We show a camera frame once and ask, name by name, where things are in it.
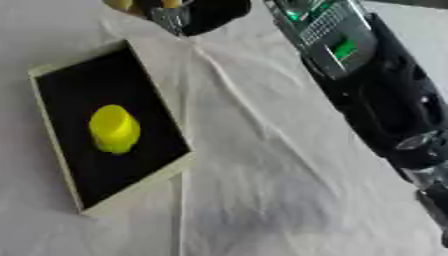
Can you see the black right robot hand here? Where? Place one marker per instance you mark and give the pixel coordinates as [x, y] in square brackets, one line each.
[213, 15]

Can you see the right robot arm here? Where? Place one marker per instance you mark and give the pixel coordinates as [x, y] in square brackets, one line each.
[385, 100]

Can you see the white box with black inside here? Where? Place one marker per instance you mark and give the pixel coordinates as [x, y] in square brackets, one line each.
[70, 86]

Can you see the yellow cylinder block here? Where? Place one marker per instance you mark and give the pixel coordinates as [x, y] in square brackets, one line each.
[114, 129]

